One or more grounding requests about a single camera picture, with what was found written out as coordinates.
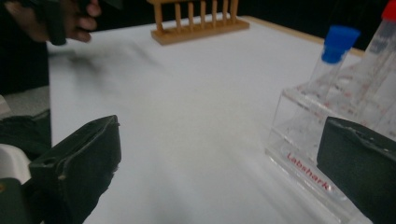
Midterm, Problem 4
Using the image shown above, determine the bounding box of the red cap test tube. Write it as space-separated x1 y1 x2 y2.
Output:
358 0 396 104

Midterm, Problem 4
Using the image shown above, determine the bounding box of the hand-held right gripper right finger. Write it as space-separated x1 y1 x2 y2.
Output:
316 116 396 224

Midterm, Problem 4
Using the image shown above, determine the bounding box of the clear acrylic test tube rack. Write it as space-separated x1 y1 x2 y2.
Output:
264 52 396 224

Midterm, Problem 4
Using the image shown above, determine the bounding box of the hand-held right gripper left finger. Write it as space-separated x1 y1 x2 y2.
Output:
28 115 122 224

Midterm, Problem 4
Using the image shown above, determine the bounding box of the wooden test tube rack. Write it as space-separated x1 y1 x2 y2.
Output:
147 0 250 47

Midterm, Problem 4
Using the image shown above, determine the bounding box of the white table mat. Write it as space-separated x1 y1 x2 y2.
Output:
46 15 396 224

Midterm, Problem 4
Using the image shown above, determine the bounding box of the blue cap test tube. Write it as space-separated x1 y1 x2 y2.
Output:
306 25 361 97

